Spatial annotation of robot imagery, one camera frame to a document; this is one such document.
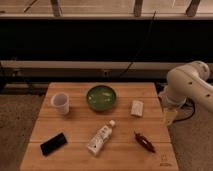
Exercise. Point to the white plastic bottle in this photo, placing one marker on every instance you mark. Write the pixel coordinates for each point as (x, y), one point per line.
(100, 138)

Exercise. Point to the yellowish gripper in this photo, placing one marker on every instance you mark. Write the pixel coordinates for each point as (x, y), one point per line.
(169, 115)

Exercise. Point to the green bowl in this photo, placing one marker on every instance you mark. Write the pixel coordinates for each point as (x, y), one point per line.
(101, 98)

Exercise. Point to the red chili pepper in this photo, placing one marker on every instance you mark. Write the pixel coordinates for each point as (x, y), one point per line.
(142, 140)

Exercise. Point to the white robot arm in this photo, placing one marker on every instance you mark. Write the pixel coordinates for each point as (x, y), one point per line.
(183, 82)

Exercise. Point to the black rectangular block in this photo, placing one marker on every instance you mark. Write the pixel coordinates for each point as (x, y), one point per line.
(53, 144)

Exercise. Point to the white plastic cup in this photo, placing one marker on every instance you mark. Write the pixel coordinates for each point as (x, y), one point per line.
(60, 101)

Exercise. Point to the small white box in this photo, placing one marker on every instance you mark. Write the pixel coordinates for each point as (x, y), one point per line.
(137, 108)

